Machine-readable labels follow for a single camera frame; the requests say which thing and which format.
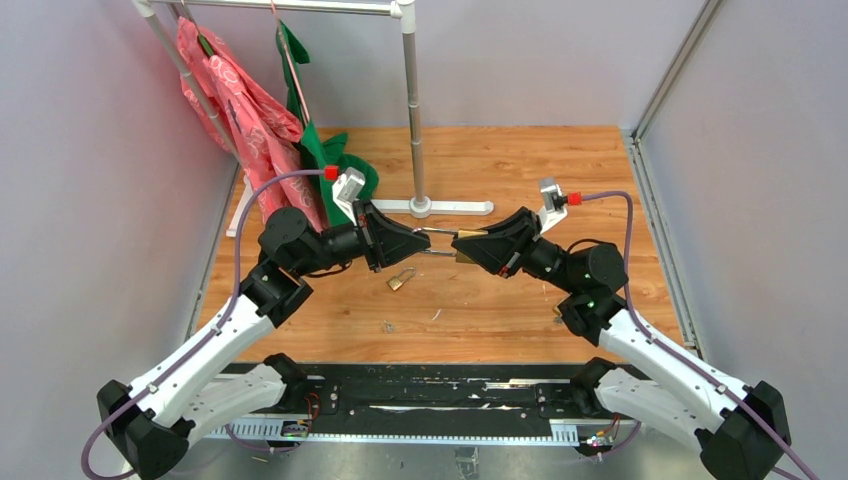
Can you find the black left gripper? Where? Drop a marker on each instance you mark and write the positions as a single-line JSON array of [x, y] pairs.
[[385, 240]]

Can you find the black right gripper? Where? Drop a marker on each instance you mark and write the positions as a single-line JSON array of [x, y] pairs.
[[507, 246]]

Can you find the small brass padlock with key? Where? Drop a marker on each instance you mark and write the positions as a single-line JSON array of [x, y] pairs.
[[397, 281]]

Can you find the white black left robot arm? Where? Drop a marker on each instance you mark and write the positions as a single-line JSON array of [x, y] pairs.
[[155, 419]]

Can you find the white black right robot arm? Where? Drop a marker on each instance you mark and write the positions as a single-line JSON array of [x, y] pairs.
[[735, 429]]

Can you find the white metal clothes rack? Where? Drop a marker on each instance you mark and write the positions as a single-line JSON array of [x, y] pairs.
[[420, 205]]

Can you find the green garment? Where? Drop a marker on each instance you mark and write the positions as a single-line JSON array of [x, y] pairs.
[[316, 153]]

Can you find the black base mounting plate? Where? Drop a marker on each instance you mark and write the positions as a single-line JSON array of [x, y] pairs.
[[447, 399]]

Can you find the pink patterned garment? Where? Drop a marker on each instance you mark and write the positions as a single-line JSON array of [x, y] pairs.
[[264, 132]]

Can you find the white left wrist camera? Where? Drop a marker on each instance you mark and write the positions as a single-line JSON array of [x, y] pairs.
[[346, 189]]

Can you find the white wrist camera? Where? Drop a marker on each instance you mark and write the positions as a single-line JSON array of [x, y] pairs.
[[553, 209], [346, 189]]

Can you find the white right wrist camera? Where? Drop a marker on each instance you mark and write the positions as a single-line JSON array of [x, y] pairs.
[[553, 209]]

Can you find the slotted grey cable duct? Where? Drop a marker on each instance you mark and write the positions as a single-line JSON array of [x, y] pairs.
[[268, 430]]

